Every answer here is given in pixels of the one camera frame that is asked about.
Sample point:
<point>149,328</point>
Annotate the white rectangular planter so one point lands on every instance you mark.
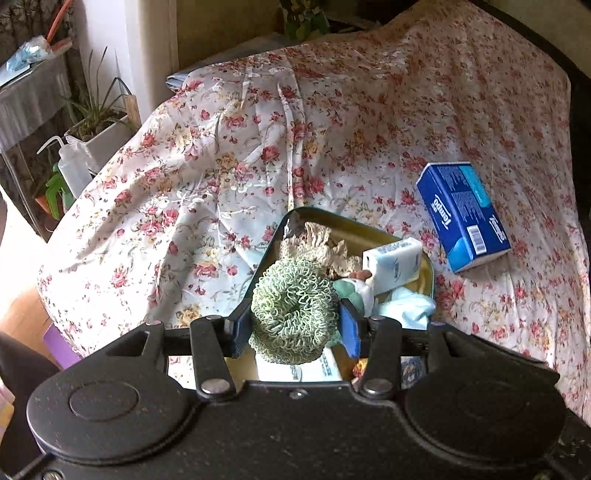
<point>108,138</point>

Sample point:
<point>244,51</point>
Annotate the blue tissue pack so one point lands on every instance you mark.
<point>461,217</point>

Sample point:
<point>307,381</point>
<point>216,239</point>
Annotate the white pocket tissue pack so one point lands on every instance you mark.
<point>397,267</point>
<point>314,369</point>

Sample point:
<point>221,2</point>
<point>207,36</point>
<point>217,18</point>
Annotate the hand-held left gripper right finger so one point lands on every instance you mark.
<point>352,330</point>

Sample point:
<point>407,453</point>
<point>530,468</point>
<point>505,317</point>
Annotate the teal tin box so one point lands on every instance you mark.
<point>355,230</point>

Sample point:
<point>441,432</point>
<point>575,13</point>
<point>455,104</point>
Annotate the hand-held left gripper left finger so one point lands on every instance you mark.
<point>240,330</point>

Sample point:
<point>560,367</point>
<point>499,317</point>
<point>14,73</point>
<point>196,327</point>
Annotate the blue plastic bag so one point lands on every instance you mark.
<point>25,57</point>

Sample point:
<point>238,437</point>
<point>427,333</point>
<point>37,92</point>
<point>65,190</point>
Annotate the spiky green plant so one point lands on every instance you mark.
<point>94,106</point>

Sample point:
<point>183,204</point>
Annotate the wooden plank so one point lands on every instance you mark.
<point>134,110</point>

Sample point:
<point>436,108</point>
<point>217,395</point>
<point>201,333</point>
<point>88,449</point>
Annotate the orange stick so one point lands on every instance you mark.
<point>60,18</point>

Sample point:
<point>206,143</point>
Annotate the floral bedsheet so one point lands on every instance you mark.
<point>207,184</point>

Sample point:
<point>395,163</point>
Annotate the small plant terracotta pot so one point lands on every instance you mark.
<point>57,189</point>

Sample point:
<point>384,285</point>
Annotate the green knitted scrunchie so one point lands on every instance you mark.
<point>277,286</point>

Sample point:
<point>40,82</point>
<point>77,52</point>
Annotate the dark cloth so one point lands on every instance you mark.
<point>18,364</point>

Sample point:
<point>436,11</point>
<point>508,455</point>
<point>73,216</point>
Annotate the cream lace scrunchie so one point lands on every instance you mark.
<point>318,249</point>

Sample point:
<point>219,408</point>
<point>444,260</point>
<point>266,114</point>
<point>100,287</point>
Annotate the grey shelf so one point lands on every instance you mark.
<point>32,97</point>

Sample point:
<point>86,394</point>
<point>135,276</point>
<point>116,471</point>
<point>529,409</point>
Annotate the blue face mask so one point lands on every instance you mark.
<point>406,307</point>

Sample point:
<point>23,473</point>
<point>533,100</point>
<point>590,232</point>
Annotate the yellow-green leafy plant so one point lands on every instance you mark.
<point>302,18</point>

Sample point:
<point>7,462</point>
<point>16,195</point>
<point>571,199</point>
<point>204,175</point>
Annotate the white squeeze wash bottle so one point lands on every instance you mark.
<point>76,173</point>

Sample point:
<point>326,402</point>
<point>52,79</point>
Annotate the purple mat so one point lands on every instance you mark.
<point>60,350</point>

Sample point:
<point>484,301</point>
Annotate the small teal white plush toy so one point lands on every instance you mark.
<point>355,293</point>

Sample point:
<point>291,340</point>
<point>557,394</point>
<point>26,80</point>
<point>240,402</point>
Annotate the blue pillow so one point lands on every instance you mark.
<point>175,81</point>

